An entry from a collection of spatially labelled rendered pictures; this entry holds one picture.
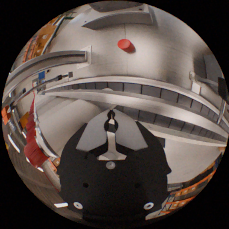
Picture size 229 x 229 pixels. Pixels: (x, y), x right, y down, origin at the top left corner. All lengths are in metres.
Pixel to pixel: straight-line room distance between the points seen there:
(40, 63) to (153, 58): 0.29
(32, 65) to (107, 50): 0.23
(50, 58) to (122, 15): 0.22
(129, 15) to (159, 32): 0.09
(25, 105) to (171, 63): 8.16
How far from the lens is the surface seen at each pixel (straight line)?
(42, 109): 0.19
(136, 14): 0.23
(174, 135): 0.16
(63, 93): 0.17
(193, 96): 0.18
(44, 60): 0.25
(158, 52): 0.21
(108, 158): 0.34
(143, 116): 0.17
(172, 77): 0.20
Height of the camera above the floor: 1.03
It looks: 49 degrees down
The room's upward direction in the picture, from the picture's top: 135 degrees counter-clockwise
